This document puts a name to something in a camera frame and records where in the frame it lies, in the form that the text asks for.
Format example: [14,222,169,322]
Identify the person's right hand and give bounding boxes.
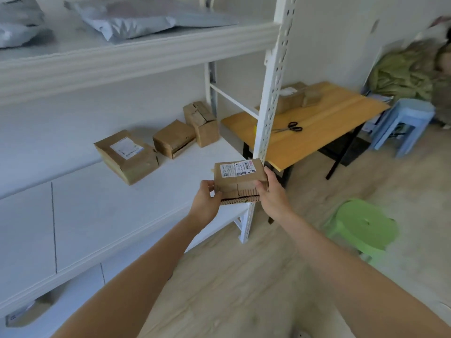
[254,166,294,224]

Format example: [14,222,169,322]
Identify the light blue plastic stool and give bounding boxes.
[369,98,436,159]

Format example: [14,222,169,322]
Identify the flat cardboard parcel white label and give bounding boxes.
[94,130,160,186]

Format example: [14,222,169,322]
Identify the small plain cardboard box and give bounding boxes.
[302,86,326,108]

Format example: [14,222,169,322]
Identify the crumpled grey mailer bag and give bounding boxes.
[0,0,55,49]

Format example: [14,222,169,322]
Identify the black handled scissors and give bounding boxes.
[272,122,303,134]

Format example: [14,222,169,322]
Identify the white metal shelving rack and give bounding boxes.
[0,0,297,329]

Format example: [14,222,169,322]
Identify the person's right forearm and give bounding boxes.
[278,212,451,338]

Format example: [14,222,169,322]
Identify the taped brown cardboard box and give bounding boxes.
[152,119,197,160]

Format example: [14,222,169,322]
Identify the person's left hand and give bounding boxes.
[189,180,223,229]

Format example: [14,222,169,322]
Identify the small labelled cardboard box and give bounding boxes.
[214,158,269,207]

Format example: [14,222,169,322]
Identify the pile of green sacks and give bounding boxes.
[368,39,451,102]

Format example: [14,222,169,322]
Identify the tall dented cardboard box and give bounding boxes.
[183,101,220,148]

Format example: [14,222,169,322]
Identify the person's left forearm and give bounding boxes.
[50,215,205,338]

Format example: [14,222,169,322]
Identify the green plastic stool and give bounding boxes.
[323,198,400,266]

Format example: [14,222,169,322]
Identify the grey plastic mailer bag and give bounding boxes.
[64,0,240,44]

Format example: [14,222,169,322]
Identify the wooden table with black legs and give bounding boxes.
[221,81,390,188]

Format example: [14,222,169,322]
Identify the cardboard box with white label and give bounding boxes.
[276,82,308,115]

